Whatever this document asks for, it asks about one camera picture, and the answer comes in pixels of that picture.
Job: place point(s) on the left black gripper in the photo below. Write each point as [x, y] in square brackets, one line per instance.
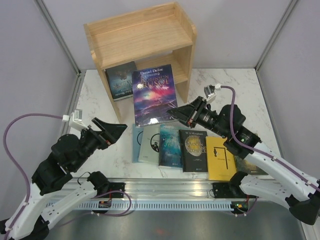
[111, 132]

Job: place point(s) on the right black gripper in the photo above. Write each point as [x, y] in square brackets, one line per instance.
[183, 113]

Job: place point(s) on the Robinson Crusoe purple book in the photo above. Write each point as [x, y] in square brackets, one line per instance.
[154, 94]

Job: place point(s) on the Wuthering Heights dark blue book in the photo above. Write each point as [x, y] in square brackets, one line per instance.
[120, 80]

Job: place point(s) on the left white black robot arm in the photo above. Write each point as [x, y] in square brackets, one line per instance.
[34, 219]

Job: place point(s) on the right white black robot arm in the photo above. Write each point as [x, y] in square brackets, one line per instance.
[294, 190]

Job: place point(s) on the black Moon and Sixpence book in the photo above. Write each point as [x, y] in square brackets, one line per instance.
[193, 151]

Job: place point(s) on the light blue book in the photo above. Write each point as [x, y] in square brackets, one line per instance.
[137, 136]

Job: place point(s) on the teal sea cover book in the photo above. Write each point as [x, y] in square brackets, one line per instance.
[170, 154]

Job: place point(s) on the grey white book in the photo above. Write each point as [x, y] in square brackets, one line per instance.
[150, 145]

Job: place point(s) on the yellow book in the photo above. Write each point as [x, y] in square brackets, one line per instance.
[220, 162]

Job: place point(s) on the green gold fantasy book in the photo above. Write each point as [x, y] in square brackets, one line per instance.
[243, 165]

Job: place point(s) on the wooden two-tier shelf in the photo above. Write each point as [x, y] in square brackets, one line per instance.
[154, 36]

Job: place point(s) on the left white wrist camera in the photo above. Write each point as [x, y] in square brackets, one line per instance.
[75, 120]

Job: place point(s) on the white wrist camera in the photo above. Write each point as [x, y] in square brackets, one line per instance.
[210, 92]
[75, 120]

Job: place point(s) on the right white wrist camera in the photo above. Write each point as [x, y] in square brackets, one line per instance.
[210, 92]

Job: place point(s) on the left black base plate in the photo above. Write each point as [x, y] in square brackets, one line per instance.
[115, 190]

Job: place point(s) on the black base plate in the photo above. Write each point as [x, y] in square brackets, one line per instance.
[115, 190]
[221, 190]

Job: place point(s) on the aluminium mounting rail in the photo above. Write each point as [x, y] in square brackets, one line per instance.
[164, 189]

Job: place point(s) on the white slotted cable duct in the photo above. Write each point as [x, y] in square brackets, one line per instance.
[153, 205]

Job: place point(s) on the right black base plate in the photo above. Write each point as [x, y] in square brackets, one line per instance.
[221, 190]

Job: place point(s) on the left aluminium frame post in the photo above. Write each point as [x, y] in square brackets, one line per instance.
[57, 34]

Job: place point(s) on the aluminium frame post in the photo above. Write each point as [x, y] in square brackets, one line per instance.
[57, 34]
[276, 33]

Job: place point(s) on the right aluminium frame post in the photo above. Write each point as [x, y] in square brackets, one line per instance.
[276, 33]

